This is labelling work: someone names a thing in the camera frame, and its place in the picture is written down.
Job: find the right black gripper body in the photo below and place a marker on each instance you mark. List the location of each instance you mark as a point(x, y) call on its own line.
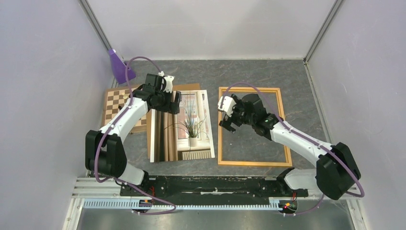
point(239, 116)

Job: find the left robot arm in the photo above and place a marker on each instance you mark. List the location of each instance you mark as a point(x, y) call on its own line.
point(104, 151)

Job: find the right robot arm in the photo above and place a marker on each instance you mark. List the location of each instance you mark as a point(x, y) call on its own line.
point(335, 171)

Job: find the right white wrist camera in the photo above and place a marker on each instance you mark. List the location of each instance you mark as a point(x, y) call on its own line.
point(226, 105)

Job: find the brown frame backing board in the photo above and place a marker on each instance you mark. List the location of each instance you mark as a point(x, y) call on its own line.
point(179, 87)

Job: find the purple plastic stand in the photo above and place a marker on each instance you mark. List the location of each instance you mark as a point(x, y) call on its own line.
point(118, 66)

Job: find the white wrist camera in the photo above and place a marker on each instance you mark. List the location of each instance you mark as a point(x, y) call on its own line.
point(226, 105)
point(167, 82)

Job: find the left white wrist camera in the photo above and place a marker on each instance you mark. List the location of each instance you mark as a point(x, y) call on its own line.
point(167, 82)

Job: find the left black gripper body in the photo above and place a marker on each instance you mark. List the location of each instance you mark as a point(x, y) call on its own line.
point(163, 103)

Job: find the window plant photo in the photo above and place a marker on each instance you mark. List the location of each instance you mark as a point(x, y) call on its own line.
point(186, 135)

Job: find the wooden picture frame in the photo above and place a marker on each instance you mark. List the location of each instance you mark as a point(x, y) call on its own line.
point(278, 137)

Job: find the wooden chessboard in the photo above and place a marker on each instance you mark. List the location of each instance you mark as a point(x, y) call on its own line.
point(114, 102)

